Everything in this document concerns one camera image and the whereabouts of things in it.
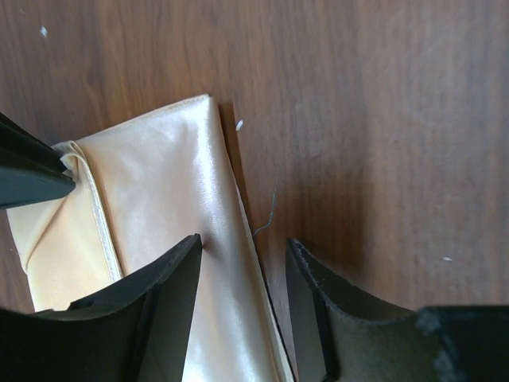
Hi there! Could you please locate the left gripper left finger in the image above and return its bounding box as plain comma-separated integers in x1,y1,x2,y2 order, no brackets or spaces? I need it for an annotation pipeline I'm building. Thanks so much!
1,234,202,381

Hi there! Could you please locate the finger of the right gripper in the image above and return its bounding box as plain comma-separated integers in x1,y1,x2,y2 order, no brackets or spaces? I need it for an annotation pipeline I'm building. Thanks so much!
1,166,76,209
1,114,66,172

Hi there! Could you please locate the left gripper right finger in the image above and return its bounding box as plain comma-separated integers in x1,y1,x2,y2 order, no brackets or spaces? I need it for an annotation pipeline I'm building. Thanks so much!
286,239,508,381

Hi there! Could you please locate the beige cloth napkin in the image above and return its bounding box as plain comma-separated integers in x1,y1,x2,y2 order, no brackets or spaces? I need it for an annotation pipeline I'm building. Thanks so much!
7,95,293,381

